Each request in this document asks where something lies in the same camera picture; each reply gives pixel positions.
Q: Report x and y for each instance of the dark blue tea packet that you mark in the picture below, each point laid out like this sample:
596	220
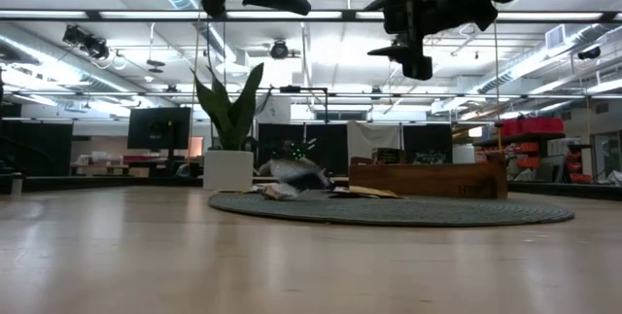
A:
430	157

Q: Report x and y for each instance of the tan tea packet with barcode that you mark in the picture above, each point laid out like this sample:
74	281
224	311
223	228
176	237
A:
369	191

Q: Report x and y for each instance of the brown vanilla apple tea packet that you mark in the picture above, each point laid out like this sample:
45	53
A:
274	191
299	174

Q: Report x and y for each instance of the wooden tea organizer box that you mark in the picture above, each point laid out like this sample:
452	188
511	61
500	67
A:
427	180

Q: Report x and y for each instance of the black overhead light bar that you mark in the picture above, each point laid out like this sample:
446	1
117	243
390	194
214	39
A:
347	15

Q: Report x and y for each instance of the black round spot lamp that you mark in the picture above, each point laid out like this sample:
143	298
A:
279	50

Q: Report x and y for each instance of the white hanging sheet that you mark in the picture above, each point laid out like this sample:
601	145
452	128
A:
374	136

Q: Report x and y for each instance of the black partition panel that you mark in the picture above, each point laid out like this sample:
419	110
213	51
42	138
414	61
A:
335	144
44	149
427	134

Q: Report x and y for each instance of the white plastic container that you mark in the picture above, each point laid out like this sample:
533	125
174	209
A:
462	153

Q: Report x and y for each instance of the green snake plant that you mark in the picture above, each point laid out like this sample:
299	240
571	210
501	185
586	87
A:
233	119

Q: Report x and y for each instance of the person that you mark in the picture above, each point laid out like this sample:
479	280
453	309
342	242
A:
284	148

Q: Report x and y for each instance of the black computer monitor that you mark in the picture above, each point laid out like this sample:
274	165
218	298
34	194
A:
159	128

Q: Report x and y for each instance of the large red storage bin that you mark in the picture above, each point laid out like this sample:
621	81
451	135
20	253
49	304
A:
542	126

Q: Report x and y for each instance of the black storage shelf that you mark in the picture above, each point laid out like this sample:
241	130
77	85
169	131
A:
534	136

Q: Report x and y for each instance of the round grey woven mat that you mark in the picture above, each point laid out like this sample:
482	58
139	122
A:
389	214

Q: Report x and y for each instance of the white plant pot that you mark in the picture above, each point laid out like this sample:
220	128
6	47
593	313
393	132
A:
228	168

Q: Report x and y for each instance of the cluttered office desk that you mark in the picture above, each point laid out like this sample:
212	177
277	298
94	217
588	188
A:
104	161

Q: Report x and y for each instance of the black camera stand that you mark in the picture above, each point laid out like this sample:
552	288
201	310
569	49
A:
290	89

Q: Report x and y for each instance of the small black hanging camera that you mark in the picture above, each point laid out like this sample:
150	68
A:
589	53

